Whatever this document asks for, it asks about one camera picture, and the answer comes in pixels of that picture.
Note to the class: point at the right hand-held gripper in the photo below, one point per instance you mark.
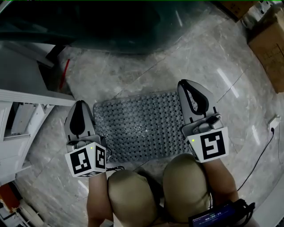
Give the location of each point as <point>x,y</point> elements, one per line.
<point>213,144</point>

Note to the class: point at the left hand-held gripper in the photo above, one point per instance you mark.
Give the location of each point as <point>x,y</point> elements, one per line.
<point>83,160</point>

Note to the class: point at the grey bumpy bath mat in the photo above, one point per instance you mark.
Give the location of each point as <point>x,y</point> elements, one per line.
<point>142,128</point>

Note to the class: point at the dark green bathtub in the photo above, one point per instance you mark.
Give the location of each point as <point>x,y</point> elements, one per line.
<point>99,24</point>

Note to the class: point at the person's right forearm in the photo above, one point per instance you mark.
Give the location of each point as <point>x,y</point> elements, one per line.
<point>222,181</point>

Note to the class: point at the person's left forearm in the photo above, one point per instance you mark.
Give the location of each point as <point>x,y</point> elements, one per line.
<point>97,199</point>

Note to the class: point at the white flat panel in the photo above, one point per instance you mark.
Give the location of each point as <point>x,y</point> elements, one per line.
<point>20,66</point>

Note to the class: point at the white shelf unit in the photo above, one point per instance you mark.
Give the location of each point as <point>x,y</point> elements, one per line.
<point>20,124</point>

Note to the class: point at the white power socket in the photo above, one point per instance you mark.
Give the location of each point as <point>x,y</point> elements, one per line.
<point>274,122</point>

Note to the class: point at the person's right leg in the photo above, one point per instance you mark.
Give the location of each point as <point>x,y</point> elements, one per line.
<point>184,184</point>

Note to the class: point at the person's leg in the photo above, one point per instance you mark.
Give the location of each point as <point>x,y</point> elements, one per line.
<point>131,197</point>
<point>184,184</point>

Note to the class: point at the person's left leg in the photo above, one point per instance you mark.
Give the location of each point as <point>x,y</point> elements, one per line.
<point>131,197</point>

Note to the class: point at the large brown cardboard box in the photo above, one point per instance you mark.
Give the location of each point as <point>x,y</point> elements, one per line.
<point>269,48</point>

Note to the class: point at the orange box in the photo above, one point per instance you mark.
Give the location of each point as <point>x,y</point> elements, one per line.
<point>7,197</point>

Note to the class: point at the small brown cardboard box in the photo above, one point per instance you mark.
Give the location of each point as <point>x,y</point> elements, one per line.
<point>235,9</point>

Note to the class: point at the black device with screen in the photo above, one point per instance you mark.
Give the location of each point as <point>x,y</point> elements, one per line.
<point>210,217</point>

